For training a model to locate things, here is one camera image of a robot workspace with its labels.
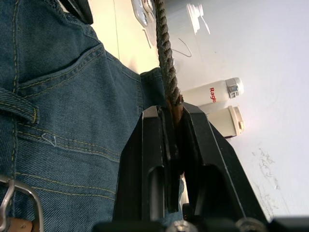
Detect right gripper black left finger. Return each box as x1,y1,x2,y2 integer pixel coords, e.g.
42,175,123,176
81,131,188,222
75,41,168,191
113,105,181,224

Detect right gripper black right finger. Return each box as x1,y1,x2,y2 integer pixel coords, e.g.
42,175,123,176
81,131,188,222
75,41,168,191
178,102,269,222

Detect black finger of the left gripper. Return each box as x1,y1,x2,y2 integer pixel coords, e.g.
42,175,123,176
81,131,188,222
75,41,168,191
59,0,94,25

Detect brown braided belt with buckle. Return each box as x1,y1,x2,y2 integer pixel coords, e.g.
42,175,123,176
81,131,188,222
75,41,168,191
0,0,185,232

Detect blue denim shorts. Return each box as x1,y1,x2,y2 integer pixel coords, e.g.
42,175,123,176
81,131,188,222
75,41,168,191
0,0,185,232

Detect cream tumbler with lid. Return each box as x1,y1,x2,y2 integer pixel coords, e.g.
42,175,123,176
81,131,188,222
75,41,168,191
202,105,245,139

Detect white plastic object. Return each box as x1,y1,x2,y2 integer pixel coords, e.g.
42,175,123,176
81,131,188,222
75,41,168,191
131,0,155,26

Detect white bottle with red print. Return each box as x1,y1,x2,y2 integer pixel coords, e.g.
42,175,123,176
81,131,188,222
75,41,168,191
180,77,244,105

